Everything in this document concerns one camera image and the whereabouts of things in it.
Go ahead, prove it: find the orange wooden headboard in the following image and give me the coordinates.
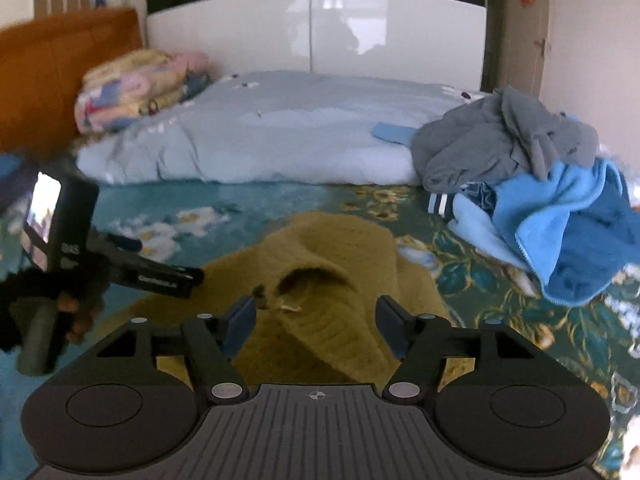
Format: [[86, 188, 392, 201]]
[[0, 6, 142, 160]]

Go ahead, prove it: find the light blue folded duvet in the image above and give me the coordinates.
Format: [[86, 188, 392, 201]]
[[76, 70, 481, 185]]

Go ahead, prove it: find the teal floral bed sheet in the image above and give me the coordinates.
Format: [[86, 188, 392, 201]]
[[0, 152, 640, 480]]

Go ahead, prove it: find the white glossy wardrobe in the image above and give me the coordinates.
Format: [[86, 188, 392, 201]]
[[146, 0, 487, 90]]

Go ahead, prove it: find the bright blue fleece jacket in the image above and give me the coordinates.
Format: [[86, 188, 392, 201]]
[[448, 158, 639, 307]]

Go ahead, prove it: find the mustard yellow knit sweater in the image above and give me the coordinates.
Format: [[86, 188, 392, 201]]
[[99, 212, 448, 386]]

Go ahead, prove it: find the grey crumpled garment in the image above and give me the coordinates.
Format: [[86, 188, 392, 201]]
[[410, 86, 599, 193]]

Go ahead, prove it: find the navy striped garment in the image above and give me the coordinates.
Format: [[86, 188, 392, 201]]
[[425, 182, 497, 221]]

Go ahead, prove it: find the gloved left hand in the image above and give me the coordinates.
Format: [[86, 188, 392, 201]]
[[1, 268, 108, 353]]

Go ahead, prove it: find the colourful folded floral blanket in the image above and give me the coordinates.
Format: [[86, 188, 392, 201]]
[[74, 49, 212, 134]]

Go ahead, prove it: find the beige room door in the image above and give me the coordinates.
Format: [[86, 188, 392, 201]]
[[499, 0, 550, 98]]

